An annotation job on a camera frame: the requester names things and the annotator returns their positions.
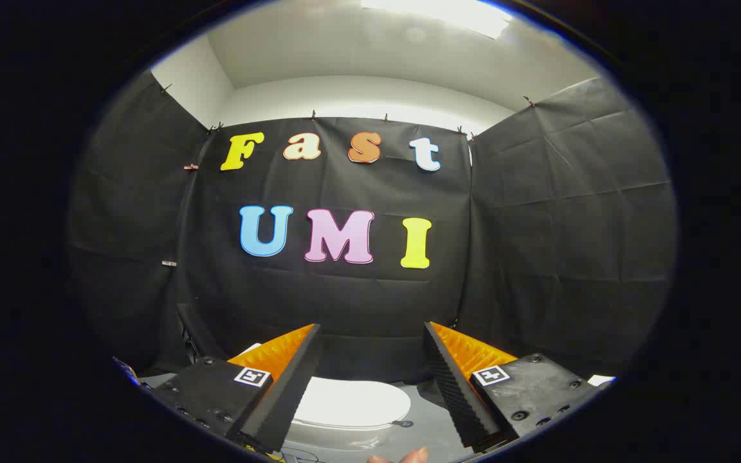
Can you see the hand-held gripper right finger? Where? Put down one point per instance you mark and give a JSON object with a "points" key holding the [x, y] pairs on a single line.
{"points": [[454, 392]]}

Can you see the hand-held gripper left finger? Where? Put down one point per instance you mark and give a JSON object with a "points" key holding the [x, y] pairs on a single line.
{"points": [[290, 392]]}

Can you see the black backdrop cloth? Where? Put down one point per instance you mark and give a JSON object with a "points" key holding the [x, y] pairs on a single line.
{"points": [[345, 296]]}

